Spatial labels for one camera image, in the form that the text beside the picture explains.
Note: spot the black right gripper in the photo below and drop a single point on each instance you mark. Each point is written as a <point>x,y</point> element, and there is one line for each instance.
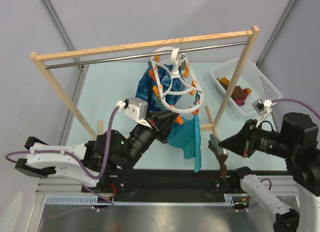
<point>246,138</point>

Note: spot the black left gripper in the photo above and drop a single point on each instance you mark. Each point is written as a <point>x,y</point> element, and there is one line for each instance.
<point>162,123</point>

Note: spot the orange front hanger clip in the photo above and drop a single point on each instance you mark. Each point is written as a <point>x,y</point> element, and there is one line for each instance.
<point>179,120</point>

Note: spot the brown grey sock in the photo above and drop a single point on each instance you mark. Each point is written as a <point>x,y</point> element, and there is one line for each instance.
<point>220,153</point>

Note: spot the white round clip hanger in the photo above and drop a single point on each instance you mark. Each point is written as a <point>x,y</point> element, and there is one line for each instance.
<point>174,78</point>

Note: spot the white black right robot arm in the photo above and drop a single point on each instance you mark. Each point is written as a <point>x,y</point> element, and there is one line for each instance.
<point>297,144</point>

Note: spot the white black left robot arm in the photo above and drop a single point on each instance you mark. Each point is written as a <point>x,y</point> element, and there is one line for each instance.
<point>96,163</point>

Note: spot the socks pile in basket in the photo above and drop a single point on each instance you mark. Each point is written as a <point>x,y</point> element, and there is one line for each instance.
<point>239,95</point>

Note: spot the teal plain cloth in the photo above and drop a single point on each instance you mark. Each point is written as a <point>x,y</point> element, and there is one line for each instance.
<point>187,136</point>

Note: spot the dark blue patterned cloth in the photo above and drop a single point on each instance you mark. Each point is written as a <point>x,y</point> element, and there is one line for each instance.
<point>145,89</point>

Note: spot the white perforated plastic basket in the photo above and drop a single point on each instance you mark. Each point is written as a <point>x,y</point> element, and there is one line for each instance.
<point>251,77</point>

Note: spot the steel hanging rod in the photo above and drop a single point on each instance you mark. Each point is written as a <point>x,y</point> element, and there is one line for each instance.
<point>146,55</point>

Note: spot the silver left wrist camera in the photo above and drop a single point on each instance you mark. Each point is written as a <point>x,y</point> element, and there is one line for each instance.
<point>137,110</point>

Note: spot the white toothed cable strip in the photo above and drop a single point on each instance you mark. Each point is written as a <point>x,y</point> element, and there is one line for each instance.
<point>229,199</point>

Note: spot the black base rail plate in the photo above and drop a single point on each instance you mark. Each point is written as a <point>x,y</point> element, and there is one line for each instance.
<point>177,183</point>

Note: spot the wooden clothes rack frame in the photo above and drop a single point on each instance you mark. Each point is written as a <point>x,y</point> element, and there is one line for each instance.
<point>106,83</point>

